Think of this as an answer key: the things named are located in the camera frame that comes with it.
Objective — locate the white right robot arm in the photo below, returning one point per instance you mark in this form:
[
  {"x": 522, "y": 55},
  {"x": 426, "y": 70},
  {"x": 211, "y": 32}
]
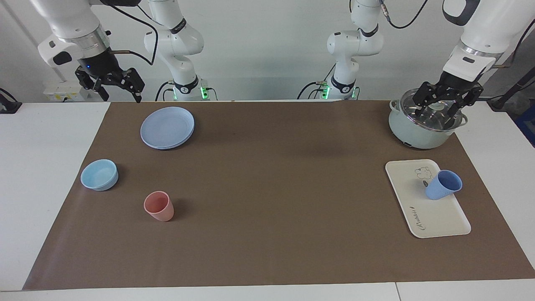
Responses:
[{"x": 71, "y": 21}]

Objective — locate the blue round plate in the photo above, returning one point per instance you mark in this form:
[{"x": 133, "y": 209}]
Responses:
[{"x": 167, "y": 127}]

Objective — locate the pink plastic cup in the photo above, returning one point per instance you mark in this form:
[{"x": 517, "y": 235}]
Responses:
[{"x": 159, "y": 207}]

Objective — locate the white power strip box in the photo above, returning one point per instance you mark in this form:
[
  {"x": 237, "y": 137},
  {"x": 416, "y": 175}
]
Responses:
[{"x": 58, "y": 90}]

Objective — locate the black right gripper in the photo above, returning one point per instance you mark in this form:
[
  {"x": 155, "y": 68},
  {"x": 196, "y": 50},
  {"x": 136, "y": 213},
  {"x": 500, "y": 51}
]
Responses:
[{"x": 98, "y": 65}]

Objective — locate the pale green cooking pot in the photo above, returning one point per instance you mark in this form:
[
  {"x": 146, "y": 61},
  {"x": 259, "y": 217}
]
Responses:
[{"x": 413, "y": 136}]

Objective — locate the blue plastic cup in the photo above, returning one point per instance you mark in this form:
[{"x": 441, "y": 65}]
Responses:
[{"x": 443, "y": 186}]

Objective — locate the black table clamp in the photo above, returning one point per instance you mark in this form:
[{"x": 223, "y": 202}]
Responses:
[{"x": 8, "y": 106}]

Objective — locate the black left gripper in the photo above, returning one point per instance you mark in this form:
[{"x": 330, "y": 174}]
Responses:
[{"x": 453, "y": 83}]

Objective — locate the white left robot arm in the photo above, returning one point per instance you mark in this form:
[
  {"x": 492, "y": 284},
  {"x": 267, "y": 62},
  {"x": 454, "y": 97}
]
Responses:
[{"x": 489, "y": 33}]

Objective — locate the light blue bowl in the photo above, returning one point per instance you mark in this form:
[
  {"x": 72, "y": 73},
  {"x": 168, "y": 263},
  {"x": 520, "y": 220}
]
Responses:
[{"x": 99, "y": 174}]

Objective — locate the brown table mat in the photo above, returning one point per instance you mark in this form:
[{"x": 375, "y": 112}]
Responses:
[{"x": 271, "y": 188}]

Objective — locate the cream rabbit print tray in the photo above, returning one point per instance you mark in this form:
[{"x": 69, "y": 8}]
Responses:
[{"x": 422, "y": 217}]

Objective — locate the blue crate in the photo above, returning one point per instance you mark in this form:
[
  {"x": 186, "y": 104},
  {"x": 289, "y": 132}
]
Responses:
[{"x": 527, "y": 125}]

